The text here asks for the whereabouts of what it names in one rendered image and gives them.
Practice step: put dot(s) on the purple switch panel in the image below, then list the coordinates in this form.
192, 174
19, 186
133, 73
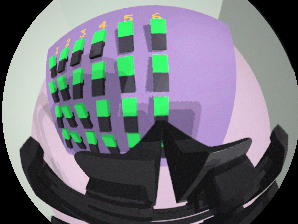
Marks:
111, 78

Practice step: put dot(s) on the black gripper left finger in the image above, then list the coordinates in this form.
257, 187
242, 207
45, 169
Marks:
139, 166

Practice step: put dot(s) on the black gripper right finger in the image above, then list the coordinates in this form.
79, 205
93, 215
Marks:
189, 160

